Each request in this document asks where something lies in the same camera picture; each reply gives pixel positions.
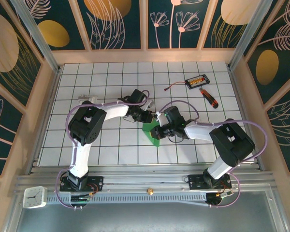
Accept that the orange black utility knife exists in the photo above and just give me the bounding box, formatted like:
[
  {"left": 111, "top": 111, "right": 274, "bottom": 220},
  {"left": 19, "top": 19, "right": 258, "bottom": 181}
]
[{"left": 199, "top": 88, "right": 219, "bottom": 109}]

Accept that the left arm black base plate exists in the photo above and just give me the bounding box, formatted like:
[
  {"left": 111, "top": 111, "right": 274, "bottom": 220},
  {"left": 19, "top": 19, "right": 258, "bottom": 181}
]
[{"left": 59, "top": 176, "right": 104, "bottom": 193}]

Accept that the thin red wire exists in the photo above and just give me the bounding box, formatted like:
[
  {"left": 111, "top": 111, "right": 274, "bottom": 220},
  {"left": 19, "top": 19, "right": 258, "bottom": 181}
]
[{"left": 164, "top": 81, "right": 187, "bottom": 92}]

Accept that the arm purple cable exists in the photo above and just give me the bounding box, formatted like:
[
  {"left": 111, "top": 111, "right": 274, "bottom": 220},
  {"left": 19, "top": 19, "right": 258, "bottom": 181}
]
[
  {"left": 160, "top": 101, "right": 268, "bottom": 209},
  {"left": 55, "top": 89, "right": 152, "bottom": 210}
]

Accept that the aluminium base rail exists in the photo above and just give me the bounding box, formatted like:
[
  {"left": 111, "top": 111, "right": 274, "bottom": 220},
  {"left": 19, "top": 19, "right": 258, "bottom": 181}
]
[{"left": 14, "top": 166, "right": 278, "bottom": 194}]

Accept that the aluminium side rail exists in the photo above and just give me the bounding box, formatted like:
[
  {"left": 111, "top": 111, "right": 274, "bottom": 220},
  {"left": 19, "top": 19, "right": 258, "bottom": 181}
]
[
  {"left": 29, "top": 66, "right": 63, "bottom": 174},
  {"left": 228, "top": 67, "right": 265, "bottom": 171}
]

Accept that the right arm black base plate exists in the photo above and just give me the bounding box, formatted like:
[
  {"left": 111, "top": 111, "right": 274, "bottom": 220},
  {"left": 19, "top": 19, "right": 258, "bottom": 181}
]
[{"left": 188, "top": 174, "right": 232, "bottom": 191}]

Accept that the aluminium frame post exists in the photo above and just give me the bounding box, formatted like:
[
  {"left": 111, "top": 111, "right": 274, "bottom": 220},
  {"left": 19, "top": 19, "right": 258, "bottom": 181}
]
[
  {"left": 228, "top": 0, "right": 280, "bottom": 71},
  {"left": 11, "top": 0, "right": 62, "bottom": 73}
]

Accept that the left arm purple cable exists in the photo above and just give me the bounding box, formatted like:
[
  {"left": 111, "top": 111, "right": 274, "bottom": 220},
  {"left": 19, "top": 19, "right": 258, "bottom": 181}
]
[{"left": 55, "top": 89, "right": 152, "bottom": 210}]

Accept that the power wiring with connector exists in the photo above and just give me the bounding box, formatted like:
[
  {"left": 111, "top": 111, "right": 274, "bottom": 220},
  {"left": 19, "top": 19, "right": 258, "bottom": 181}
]
[
  {"left": 70, "top": 182, "right": 100, "bottom": 203},
  {"left": 214, "top": 180, "right": 234, "bottom": 199}
]

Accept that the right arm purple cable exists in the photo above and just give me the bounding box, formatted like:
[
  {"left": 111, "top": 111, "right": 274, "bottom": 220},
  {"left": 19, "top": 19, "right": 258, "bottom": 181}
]
[{"left": 160, "top": 101, "right": 268, "bottom": 209}]

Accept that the green paper sheet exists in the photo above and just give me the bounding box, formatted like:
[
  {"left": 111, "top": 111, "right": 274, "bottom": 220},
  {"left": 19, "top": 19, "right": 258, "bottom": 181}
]
[{"left": 142, "top": 117, "right": 163, "bottom": 147}]

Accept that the slotted grey cable duct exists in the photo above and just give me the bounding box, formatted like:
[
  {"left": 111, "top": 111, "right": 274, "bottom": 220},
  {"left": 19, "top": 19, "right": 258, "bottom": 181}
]
[{"left": 46, "top": 193, "right": 208, "bottom": 206}]

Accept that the grey metal panel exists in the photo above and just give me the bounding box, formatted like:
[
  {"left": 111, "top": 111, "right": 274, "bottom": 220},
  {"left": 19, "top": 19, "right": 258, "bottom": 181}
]
[{"left": 4, "top": 190, "right": 288, "bottom": 232}]

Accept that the black tray with gold connectors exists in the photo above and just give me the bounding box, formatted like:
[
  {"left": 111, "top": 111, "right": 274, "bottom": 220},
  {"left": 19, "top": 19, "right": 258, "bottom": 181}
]
[{"left": 185, "top": 74, "right": 210, "bottom": 90}]

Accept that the white square clock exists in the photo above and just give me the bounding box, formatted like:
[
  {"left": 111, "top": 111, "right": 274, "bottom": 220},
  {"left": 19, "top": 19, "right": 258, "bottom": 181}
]
[{"left": 23, "top": 186, "right": 48, "bottom": 209}]

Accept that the white plastic bracket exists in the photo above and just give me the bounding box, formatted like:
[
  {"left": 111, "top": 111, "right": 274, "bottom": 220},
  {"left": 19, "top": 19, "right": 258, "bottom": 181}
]
[{"left": 77, "top": 94, "right": 99, "bottom": 105}]

